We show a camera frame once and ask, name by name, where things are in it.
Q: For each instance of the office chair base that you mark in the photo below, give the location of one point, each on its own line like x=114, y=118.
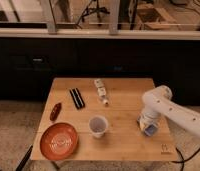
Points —
x=93, y=7

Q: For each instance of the dark red sausage toy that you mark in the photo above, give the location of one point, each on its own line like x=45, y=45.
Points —
x=55, y=111

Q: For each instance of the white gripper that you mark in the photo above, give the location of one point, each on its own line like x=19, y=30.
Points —
x=145, y=121

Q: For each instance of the black table leg bar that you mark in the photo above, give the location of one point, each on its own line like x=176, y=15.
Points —
x=24, y=160

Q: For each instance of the orange patterned bowl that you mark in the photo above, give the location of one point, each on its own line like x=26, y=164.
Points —
x=59, y=141

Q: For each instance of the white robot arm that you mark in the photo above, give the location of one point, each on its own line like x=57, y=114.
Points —
x=158, y=102

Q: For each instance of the translucent plastic cup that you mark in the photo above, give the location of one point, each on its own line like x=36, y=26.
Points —
x=98, y=126

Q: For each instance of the black rectangular bar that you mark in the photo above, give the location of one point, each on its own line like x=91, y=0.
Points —
x=77, y=98

